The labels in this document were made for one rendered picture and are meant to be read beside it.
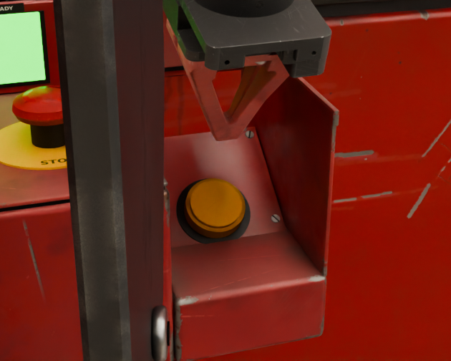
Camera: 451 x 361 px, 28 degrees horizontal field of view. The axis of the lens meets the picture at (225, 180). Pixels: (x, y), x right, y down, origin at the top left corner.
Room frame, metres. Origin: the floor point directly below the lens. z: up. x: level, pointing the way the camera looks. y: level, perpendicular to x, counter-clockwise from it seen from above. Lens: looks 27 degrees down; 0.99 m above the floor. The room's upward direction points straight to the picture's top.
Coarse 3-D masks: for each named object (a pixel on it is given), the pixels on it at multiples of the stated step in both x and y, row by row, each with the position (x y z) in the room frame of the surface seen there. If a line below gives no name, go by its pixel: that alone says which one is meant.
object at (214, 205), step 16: (192, 192) 0.50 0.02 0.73; (208, 192) 0.50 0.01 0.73; (224, 192) 0.50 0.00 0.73; (240, 192) 0.51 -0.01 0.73; (192, 208) 0.49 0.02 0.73; (208, 208) 0.49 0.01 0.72; (224, 208) 0.49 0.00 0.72; (240, 208) 0.50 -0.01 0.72; (192, 224) 0.49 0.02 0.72; (208, 224) 0.48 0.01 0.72; (224, 224) 0.48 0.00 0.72
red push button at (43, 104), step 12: (24, 96) 0.47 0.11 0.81; (36, 96) 0.47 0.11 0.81; (48, 96) 0.47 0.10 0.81; (60, 96) 0.47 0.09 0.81; (12, 108) 0.46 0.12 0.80; (24, 108) 0.45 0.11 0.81; (36, 108) 0.45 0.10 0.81; (48, 108) 0.45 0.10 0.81; (60, 108) 0.45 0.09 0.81; (24, 120) 0.45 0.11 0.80; (36, 120) 0.45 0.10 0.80; (48, 120) 0.45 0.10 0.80; (60, 120) 0.45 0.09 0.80; (36, 132) 0.46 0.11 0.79; (48, 132) 0.46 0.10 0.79; (60, 132) 0.46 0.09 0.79; (36, 144) 0.46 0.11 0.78; (48, 144) 0.46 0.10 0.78; (60, 144) 0.46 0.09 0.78
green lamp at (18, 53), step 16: (0, 16) 0.54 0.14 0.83; (16, 16) 0.55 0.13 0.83; (32, 16) 0.55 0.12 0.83; (0, 32) 0.54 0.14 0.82; (16, 32) 0.55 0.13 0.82; (32, 32) 0.55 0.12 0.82; (0, 48) 0.54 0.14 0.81; (16, 48) 0.54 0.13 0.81; (32, 48) 0.55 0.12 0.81; (0, 64) 0.54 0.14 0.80; (16, 64) 0.54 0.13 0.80; (32, 64) 0.55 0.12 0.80; (0, 80) 0.54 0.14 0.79; (16, 80) 0.54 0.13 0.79; (32, 80) 0.55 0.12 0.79
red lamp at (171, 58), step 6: (168, 36) 0.57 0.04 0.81; (168, 42) 0.57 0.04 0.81; (168, 48) 0.57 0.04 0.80; (174, 48) 0.58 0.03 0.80; (168, 54) 0.57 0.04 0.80; (174, 54) 0.58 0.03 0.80; (168, 60) 0.57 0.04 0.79; (174, 60) 0.58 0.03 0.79; (180, 60) 0.58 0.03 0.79; (168, 66) 0.57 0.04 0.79; (174, 66) 0.58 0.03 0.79
